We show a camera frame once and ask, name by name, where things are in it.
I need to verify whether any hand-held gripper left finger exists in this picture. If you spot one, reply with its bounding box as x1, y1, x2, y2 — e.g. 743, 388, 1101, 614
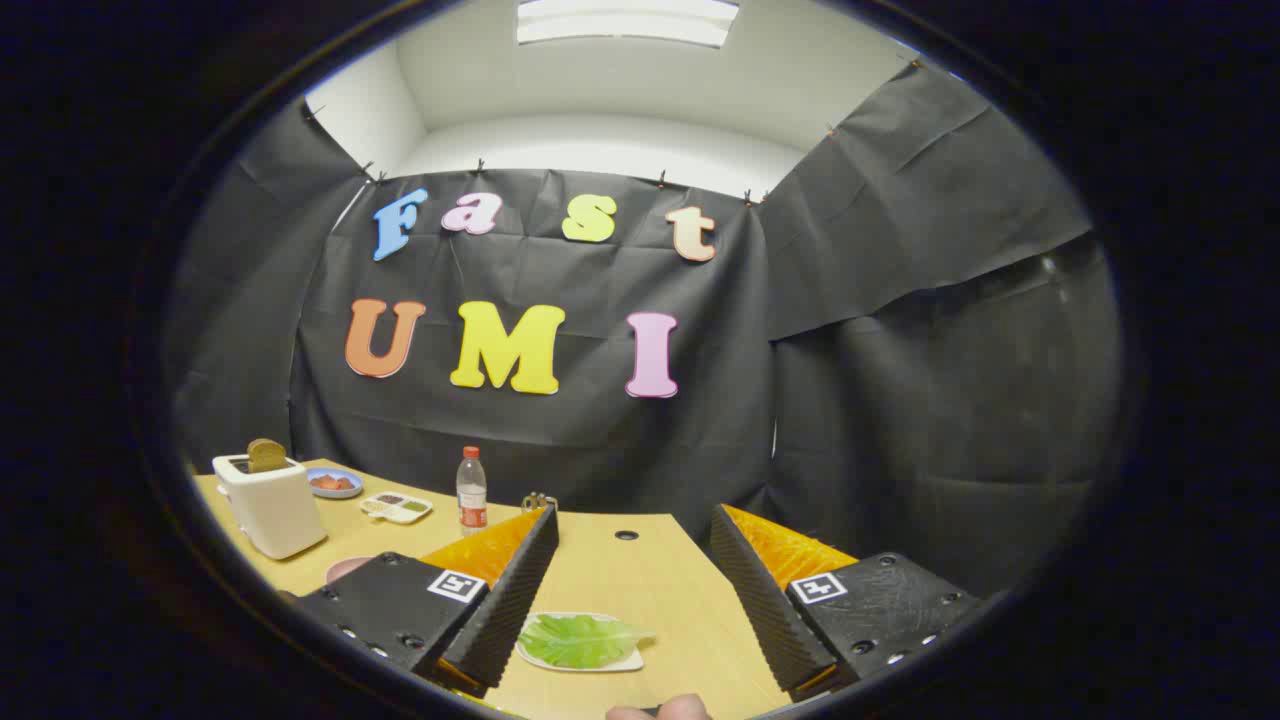
295, 505, 561, 701

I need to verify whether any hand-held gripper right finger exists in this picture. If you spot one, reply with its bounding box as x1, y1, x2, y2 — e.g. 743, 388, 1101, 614
708, 503, 986, 703

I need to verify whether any green lettuce leaf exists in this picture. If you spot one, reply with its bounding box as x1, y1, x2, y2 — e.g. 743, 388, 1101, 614
520, 614, 656, 669

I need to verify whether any clear water bottle red cap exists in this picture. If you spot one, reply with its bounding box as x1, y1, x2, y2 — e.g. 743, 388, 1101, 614
456, 446, 489, 536

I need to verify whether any white divided condiment dish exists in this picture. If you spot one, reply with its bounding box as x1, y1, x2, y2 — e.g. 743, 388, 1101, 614
360, 491, 434, 525

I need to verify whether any white square plate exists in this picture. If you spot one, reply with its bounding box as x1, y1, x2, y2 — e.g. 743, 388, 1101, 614
515, 612, 646, 673

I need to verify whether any small blue plate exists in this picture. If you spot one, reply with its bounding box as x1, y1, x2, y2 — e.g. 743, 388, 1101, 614
305, 467, 365, 500

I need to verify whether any white toaster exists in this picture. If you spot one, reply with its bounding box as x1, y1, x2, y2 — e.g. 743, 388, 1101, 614
212, 453, 328, 561

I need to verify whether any ceiling light panel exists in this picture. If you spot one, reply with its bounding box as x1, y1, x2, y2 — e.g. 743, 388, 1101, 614
517, 0, 741, 49

